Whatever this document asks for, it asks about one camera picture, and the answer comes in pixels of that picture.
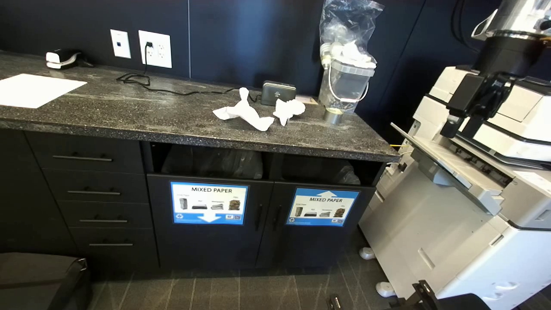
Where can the blue sign with down arrow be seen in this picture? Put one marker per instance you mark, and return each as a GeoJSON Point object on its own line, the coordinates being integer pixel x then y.
{"type": "Point", "coordinates": [209, 201]}

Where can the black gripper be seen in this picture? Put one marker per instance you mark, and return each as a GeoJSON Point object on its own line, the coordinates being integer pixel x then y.
{"type": "Point", "coordinates": [508, 53]}

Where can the clear plastic bag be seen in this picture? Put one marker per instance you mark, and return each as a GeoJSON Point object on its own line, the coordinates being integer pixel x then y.
{"type": "Point", "coordinates": [347, 22]}

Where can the blue sign with up arrow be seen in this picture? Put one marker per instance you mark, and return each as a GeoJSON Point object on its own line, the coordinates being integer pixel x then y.
{"type": "Point", "coordinates": [322, 207]}

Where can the small grey box device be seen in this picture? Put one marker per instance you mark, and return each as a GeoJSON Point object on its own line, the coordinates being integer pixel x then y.
{"type": "Point", "coordinates": [278, 91]}

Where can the large white outlet plate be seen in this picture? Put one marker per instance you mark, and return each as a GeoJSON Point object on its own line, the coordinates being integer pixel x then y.
{"type": "Point", "coordinates": [155, 48]}

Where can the flat white paper sheet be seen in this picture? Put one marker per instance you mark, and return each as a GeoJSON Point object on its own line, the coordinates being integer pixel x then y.
{"type": "Point", "coordinates": [31, 89]}

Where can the large crumpled white paper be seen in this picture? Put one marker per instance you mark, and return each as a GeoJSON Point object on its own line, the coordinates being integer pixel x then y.
{"type": "Point", "coordinates": [243, 112]}

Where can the small black floor object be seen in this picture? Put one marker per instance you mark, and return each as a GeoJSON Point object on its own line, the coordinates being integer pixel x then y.
{"type": "Point", "coordinates": [334, 301]}

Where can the dark counter cabinet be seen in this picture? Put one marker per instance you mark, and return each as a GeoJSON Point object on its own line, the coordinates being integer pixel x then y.
{"type": "Point", "coordinates": [23, 189]}

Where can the clear plastic bucket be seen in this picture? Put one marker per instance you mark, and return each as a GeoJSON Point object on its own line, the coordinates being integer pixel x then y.
{"type": "Point", "coordinates": [347, 83]}

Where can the black cabinet drawer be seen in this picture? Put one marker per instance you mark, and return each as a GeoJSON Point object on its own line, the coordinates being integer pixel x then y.
{"type": "Point", "coordinates": [87, 151]}
{"type": "Point", "coordinates": [97, 186]}
{"type": "Point", "coordinates": [114, 250]}
{"type": "Point", "coordinates": [105, 215]}

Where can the black bin door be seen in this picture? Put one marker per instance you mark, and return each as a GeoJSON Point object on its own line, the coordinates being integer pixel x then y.
{"type": "Point", "coordinates": [207, 246]}
{"type": "Point", "coordinates": [310, 246]}

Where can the large white office printer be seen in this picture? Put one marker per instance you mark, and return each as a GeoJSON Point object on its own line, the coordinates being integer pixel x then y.
{"type": "Point", "coordinates": [476, 217]}

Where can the small white wall plate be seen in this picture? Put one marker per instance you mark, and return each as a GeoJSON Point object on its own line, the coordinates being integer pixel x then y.
{"type": "Point", "coordinates": [119, 43]}

